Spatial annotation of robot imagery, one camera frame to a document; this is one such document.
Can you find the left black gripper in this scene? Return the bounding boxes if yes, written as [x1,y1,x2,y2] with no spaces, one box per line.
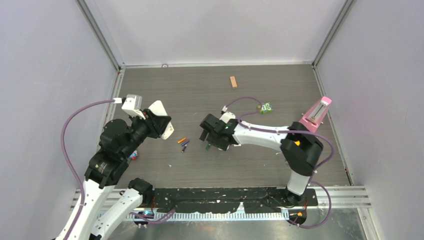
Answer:
[122,107,171,157]

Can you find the large white remote control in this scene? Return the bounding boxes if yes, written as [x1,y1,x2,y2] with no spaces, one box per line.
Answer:
[148,100,175,140]

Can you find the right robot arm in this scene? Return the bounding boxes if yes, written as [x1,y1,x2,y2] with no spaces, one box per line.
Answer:
[199,113,324,205]

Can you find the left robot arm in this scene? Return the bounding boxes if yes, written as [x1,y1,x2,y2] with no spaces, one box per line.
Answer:
[57,108,174,240]

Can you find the small toy figure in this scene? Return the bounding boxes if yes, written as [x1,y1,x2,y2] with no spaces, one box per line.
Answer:
[129,150,139,161]

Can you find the green monster cube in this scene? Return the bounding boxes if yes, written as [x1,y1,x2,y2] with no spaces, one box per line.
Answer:
[257,102,273,114]

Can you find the wooden block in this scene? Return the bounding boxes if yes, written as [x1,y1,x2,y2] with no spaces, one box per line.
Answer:
[229,76,238,89]

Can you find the pink metronome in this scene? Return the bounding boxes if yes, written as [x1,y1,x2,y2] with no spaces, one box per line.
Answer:
[299,96,332,133]

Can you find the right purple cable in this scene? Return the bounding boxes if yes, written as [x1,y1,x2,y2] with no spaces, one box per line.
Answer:
[222,96,335,230]

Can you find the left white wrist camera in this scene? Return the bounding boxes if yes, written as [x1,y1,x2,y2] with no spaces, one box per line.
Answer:
[121,94,146,120]

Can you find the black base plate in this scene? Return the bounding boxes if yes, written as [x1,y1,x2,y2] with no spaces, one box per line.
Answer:
[142,187,319,214]

